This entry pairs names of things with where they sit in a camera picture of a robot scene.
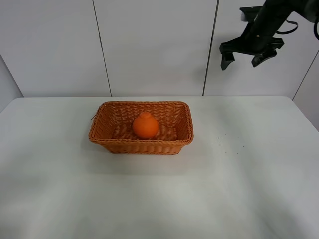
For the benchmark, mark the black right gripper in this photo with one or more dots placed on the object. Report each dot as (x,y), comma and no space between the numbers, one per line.
(257,39)

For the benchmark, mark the orange sumo mandarin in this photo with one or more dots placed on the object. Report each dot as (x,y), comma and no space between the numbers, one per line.
(145,126)

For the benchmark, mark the orange wicker basket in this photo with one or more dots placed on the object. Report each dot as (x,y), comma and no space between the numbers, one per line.
(112,127)

